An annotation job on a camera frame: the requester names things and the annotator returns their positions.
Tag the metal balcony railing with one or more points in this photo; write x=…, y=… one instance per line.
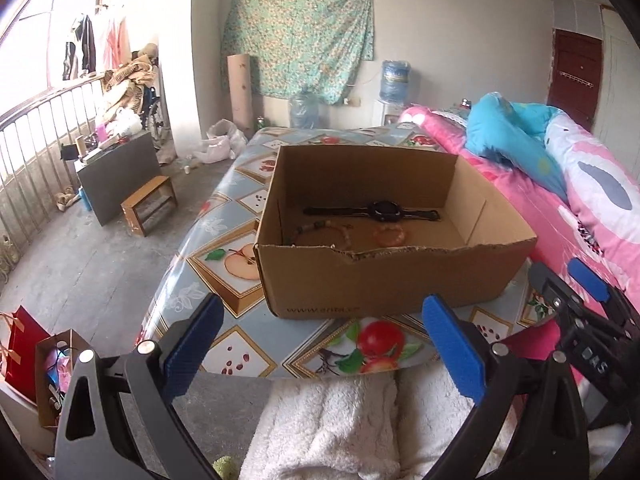
x=30, y=125

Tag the pink blanket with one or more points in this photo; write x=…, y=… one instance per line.
x=540, y=220

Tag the wooden stool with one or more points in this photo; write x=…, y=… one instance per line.
x=147, y=190

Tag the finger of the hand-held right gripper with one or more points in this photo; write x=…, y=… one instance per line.
x=547, y=285
x=590, y=280

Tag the pink hanging garment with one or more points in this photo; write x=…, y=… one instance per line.
x=114, y=37

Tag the pile of beige clothes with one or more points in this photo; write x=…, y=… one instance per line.
x=130, y=72

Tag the green fuzzy object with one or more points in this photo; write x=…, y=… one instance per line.
x=225, y=467

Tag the white panelled door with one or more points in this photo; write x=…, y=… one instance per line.
x=612, y=60

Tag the dark hanging jacket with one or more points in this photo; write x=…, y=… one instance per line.
x=80, y=47

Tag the fruit print tablecloth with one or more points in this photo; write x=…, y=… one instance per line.
x=240, y=320

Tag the black wrist watch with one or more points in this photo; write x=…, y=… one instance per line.
x=385, y=210

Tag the clear water jug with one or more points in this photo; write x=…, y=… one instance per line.
x=303, y=110

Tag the white plastic bag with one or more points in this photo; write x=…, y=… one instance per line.
x=220, y=142
x=122, y=122

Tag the metal hook rail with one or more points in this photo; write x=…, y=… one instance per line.
x=577, y=80

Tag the blue cartoon print quilt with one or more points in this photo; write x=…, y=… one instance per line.
x=505, y=135

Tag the brown door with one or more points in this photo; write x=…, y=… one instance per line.
x=575, y=60

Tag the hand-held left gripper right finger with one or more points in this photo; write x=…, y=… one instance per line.
x=455, y=350

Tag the blue water jug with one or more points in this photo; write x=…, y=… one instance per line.
x=395, y=80

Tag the brown paper bag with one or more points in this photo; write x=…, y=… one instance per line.
x=65, y=385

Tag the green floral wall cloth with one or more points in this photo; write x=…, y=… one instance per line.
x=300, y=40

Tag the white fluffy towel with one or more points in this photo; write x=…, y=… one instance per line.
x=325, y=425

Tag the red gift bag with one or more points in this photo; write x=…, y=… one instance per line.
x=22, y=345

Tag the cardboard tube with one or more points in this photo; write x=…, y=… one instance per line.
x=239, y=90

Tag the lace-edged patterned cloth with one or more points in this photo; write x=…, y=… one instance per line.
x=450, y=115

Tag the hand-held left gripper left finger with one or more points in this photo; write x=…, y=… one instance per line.
x=195, y=340

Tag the cardboard box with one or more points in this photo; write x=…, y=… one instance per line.
x=375, y=280

